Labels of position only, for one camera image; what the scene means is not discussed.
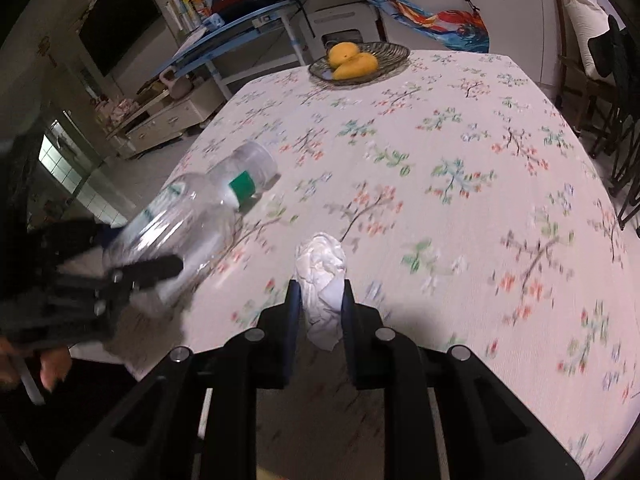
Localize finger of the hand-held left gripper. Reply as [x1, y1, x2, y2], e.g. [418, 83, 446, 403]
[45, 217, 113, 263]
[112, 254, 183, 293]

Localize clear plastic jar white lid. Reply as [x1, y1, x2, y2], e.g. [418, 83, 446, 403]
[102, 141, 280, 311]

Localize white tissue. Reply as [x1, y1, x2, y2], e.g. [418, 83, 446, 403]
[295, 232, 348, 352]

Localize pink jug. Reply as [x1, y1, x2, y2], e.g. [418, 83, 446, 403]
[159, 67, 193, 100]

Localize black television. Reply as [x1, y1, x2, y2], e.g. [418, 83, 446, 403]
[77, 0, 166, 78]

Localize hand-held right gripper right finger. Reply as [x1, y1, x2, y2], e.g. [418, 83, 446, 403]
[341, 280, 583, 480]

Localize black jacket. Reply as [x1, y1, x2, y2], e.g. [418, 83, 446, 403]
[587, 15, 631, 81]

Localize black folding chairs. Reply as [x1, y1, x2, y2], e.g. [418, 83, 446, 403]
[590, 30, 640, 233]

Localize blue tilted desk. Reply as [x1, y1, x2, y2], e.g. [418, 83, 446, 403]
[147, 0, 311, 101]

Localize yellow mango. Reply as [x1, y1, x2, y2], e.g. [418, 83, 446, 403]
[332, 52, 379, 81]
[327, 42, 358, 68]

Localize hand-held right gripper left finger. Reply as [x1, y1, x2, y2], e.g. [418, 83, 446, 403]
[55, 279, 304, 480]

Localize white plastic stool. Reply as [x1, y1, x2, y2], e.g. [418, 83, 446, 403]
[306, 4, 383, 56]

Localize person's left hand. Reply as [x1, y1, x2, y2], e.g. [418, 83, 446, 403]
[0, 335, 73, 393]

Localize row of books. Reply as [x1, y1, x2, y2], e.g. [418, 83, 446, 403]
[166, 0, 216, 36]

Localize wooden chair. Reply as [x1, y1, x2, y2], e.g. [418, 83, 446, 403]
[547, 0, 616, 136]

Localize colourful painted cloth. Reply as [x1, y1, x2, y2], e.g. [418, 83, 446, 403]
[346, 0, 491, 54]

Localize white pillow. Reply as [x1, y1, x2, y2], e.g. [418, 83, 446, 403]
[547, 0, 613, 81]

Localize white low cabinet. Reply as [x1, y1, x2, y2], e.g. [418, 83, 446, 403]
[102, 77, 226, 158]

